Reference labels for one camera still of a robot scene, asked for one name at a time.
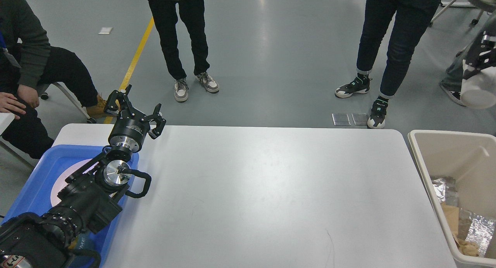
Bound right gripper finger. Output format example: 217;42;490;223
463;34;496;79

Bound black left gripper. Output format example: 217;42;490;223
104;85;167;150

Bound white cup sideways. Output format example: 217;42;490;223
460;67;496;109

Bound pink plate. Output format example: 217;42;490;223
50;159;91;206

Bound grey-blue mug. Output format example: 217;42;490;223
73;230;95;250

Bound brown paper bag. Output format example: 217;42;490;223
441;202;460;238

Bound foil with paper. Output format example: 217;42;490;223
458;208;495;258

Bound brown paper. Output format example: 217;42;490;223
452;234;479;257

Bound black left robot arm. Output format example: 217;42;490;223
0;85;166;268

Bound brown shoe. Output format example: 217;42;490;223
85;94;115;119

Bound person in blue jeans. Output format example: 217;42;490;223
439;12;496;106

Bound white rolling stand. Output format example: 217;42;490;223
429;0;495;27

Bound person in black clothes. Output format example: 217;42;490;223
335;0;441;129

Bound beige waste bin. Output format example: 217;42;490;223
408;130;496;268

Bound person with grey sneakers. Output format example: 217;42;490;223
144;0;220;103

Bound dark seated person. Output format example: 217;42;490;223
0;0;99;159

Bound white side table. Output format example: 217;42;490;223
0;112;16;135

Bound blue plastic tray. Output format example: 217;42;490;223
4;144;119;263

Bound foil scrap in bin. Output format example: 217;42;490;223
431;176;459;207

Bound grey office chair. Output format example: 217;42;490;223
0;81;98;168

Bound floor outlet plate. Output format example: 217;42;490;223
331;113;351;126
352;113;369;126

